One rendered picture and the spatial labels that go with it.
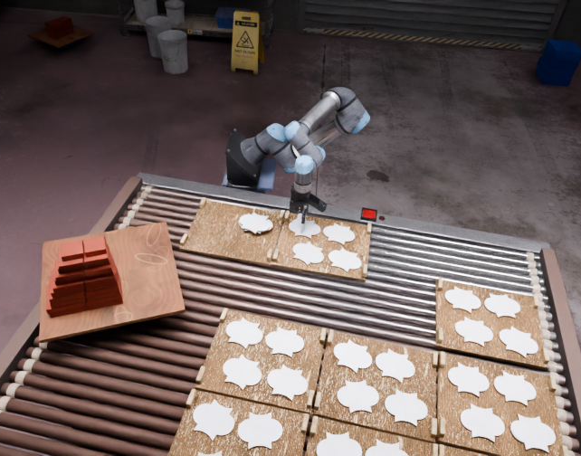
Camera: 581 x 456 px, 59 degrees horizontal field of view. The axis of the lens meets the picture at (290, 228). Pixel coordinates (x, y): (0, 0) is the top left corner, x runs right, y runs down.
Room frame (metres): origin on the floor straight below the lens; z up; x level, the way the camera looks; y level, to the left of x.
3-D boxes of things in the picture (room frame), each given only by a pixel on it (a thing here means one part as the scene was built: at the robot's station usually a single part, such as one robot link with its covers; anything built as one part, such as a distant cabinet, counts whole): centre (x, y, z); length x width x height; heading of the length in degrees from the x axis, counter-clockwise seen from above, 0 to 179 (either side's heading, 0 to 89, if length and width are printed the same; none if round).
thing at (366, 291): (1.47, -0.13, 0.90); 1.95 x 0.05 x 0.05; 81
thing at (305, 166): (1.77, -0.04, 1.27); 0.09 x 0.08 x 0.11; 156
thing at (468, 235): (1.93, -0.21, 0.89); 2.08 x 0.08 x 0.06; 81
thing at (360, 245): (1.67, -0.16, 0.93); 0.41 x 0.35 x 0.02; 83
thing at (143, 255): (1.31, 0.69, 1.03); 0.50 x 0.50 x 0.02; 21
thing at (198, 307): (1.22, -0.09, 0.90); 1.95 x 0.05 x 0.05; 81
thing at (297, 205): (1.77, -0.04, 1.11); 0.09 x 0.08 x 0.12; 83
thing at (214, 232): (1.72, 0.26, 0.93); 0.41 x 0.35 x 0.02; 82
